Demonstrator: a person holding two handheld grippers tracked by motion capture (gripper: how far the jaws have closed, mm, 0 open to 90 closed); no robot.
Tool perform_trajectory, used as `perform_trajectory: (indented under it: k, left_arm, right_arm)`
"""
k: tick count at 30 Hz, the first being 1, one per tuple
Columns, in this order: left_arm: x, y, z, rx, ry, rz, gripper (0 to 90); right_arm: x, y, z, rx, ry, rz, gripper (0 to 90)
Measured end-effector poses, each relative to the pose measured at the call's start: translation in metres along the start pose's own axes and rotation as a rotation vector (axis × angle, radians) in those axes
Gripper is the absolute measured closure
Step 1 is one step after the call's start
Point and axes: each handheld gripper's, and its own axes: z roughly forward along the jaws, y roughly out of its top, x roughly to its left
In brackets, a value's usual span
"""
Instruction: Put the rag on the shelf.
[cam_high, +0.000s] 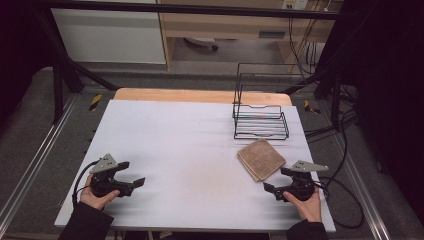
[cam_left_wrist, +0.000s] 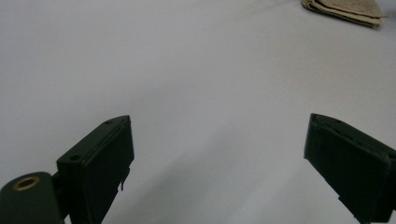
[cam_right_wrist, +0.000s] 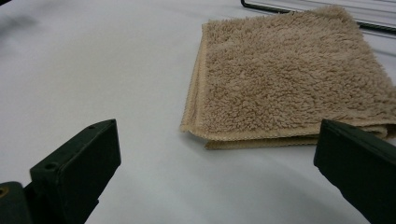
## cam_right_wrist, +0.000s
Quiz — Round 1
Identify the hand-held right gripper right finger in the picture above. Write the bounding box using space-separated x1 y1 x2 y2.
313 119 396 224

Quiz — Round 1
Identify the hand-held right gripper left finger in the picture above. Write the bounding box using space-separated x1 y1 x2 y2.
23 119 121 224

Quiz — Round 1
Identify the beige terry towel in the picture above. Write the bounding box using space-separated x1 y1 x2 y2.
179 5 396 150

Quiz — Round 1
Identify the black wire rack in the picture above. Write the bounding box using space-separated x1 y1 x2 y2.
240 0 396 35

